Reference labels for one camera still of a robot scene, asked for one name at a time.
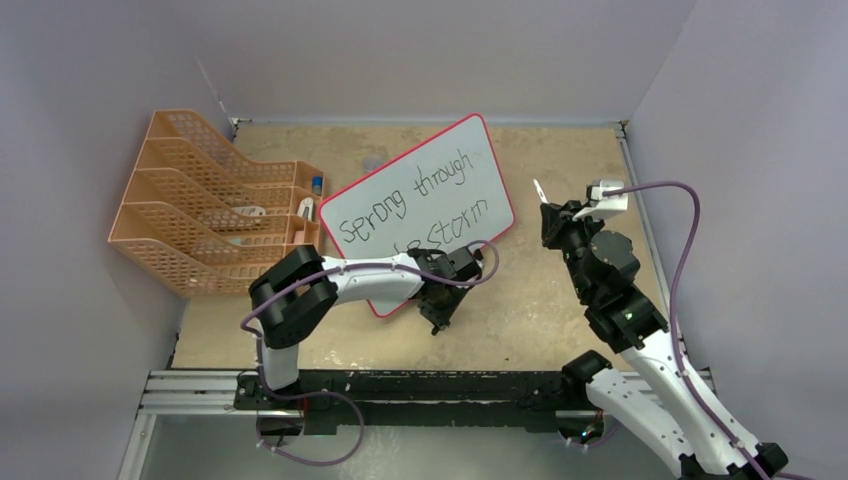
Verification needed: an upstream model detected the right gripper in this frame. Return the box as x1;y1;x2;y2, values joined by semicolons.
541;200;606;301

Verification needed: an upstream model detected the red-framed whiteboard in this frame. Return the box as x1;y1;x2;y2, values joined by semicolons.
317;113;517;319

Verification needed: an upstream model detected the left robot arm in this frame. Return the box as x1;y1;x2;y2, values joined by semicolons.
248;245;488;409

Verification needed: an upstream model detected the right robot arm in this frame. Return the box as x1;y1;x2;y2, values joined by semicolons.
540;201;788;479

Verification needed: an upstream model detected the white stapler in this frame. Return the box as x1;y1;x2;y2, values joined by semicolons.
297;197;316;221

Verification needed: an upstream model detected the clear jar of clips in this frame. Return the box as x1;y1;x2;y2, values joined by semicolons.
362;154;385;173

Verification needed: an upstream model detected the blue capped glue stick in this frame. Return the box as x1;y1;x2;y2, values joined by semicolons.
311;176;324;196

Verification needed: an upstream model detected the orange plastic file organizer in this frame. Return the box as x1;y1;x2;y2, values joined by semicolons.
108;109;326;297

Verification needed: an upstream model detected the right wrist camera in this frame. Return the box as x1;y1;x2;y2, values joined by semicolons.
573;180;629;221

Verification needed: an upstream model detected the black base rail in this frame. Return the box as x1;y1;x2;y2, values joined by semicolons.
135;368;723;439

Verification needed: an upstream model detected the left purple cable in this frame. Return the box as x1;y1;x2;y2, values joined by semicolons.
239;239;501;399

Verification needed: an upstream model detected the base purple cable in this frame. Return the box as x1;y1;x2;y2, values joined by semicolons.
256;390;367;468

